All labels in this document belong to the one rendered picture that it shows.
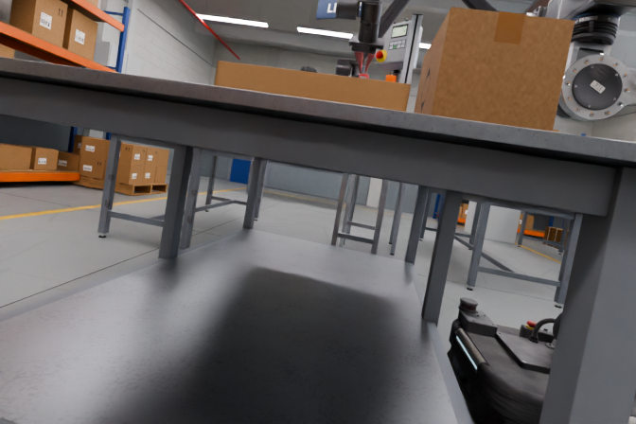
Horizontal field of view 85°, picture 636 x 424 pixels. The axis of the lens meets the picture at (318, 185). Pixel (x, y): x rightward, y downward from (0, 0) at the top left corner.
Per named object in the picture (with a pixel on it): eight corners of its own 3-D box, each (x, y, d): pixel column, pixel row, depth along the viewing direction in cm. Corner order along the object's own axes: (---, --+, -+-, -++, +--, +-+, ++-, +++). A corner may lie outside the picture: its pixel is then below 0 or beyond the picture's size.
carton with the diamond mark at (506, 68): (407, 148, 102) (423, 56, 100) (491, 162, 99) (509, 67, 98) (426, 136, 72) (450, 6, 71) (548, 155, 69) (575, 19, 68)
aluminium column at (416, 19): (385, 162, 162) (412, 18, 159) (395, 164, 162) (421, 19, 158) (385, 161, 158) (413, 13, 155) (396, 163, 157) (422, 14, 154)
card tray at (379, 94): (277, 124, 77) (280, 106, 77) (395, 141, 72) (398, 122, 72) (212, 89, 47) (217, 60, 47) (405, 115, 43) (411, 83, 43)
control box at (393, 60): (385, 71, 174) (392, 33, 174) (415, 68, 162) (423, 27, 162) (374, 64, 167) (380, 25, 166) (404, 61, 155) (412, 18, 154)
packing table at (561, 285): (415, 238, 489) (425, 184, 485) (473, 249, 481) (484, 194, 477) (464, 291, 270) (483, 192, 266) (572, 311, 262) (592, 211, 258)
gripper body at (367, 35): (351, 41, 107) (354, 14, 102) (384, 44, 105) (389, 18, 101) (347, 47, 102) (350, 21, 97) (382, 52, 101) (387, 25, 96)
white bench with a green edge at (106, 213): (203, 209, 432) (214, 146, 428) (262, 220, 424) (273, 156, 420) (87, 237, 243) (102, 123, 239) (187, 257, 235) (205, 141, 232)
